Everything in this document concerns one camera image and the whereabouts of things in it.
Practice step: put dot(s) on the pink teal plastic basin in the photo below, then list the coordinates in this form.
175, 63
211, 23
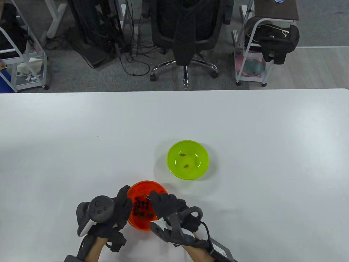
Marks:
253, 67

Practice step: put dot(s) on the person's left hand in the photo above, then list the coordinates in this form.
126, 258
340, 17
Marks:
122, 207

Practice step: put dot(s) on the white plastic bag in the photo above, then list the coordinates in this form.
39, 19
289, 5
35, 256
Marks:
28, 67

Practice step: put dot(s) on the black bag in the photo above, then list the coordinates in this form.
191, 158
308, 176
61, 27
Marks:
11, 32

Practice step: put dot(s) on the person's right hand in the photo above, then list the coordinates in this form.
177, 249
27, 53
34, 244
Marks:
169, 203

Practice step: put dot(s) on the brown wooden side table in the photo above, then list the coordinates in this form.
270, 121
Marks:
275, 9

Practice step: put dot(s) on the person's right forearm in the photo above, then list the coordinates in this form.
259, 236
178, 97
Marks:
197, 252

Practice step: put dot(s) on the black office chair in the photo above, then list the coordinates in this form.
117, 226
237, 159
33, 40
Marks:
185, 27

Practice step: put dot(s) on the white desk leg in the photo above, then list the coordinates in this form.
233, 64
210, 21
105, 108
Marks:
54, 19
245, 11

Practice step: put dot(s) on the pile of dark raisins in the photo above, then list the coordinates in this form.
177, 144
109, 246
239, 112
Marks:
140, 208

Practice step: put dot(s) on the white metal cart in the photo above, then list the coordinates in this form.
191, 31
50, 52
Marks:
249, 79
38, 56

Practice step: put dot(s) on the black white handheld controller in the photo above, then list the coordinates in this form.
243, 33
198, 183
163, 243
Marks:
163, 232
99, 207

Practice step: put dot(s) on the black wrist camera unit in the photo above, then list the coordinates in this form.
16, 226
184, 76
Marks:
222, 248
81, 247

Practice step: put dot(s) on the black computer tower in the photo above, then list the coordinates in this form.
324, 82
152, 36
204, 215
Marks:
92, 27

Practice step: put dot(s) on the white power strip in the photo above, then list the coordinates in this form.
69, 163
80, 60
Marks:
136, 28

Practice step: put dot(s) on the orange plastic bowl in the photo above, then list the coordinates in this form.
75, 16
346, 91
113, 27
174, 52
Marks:
152, 187

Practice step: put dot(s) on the metal tweezers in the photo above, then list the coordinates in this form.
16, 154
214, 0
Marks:
146, 197

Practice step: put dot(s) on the green plastic bowl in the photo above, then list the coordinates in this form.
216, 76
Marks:
177, 163

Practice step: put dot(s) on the person's left forearm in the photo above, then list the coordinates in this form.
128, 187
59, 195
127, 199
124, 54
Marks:
95, 249

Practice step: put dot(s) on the black backpack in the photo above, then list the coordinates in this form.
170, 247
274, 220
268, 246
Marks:
272, 41

